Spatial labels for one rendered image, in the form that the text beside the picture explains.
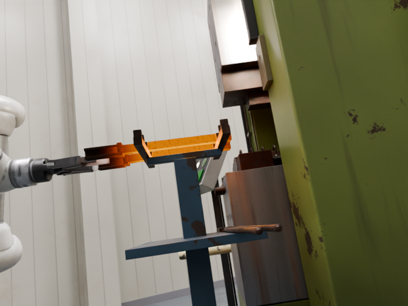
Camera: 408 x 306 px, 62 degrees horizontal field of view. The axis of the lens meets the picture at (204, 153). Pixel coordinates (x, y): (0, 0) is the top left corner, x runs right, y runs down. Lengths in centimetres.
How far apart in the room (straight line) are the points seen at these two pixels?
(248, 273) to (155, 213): 300
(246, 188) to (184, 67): 379
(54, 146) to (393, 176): 354
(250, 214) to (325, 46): 58
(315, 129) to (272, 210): 35
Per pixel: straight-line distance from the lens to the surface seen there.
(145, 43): 483
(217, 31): 150
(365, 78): 110
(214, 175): 182
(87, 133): 384
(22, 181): 115
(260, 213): 119
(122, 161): 109
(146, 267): 408
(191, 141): 95
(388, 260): 103
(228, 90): 144
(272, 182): 121
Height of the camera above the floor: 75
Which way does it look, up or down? 12 degrees up
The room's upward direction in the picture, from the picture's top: 8 degrees counter-clockwise
